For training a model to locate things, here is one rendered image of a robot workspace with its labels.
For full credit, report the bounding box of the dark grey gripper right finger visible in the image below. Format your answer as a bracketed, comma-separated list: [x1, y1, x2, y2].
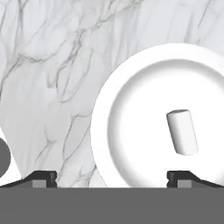
[166, 170, 224, 189]

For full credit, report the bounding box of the white round plate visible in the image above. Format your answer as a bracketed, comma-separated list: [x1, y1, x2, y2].
[89, 43, 224, 189]

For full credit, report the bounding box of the white cylindrical marshmallow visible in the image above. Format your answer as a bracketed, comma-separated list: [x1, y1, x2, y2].
[165, 108, 200, 157]

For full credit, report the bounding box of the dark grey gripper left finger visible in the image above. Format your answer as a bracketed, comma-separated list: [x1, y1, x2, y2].
[0, 170, 58, 189]

